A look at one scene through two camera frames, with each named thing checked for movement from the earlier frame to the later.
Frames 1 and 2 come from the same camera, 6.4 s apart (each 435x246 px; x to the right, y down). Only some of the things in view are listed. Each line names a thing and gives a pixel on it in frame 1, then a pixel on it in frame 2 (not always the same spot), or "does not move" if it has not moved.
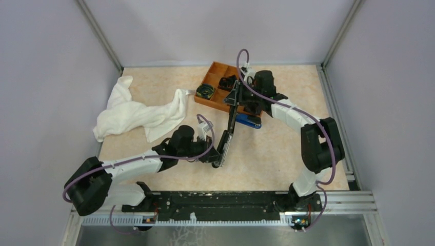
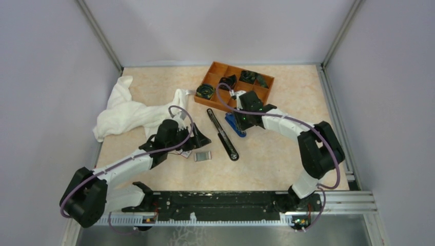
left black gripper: (212, 156) → (198, 140)
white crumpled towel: (122, 116) does not move
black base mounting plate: (225, 206) does not move
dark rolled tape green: (205, 91) does not move
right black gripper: (233, 98) → (241, 125)
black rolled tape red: (226, 83) does not move
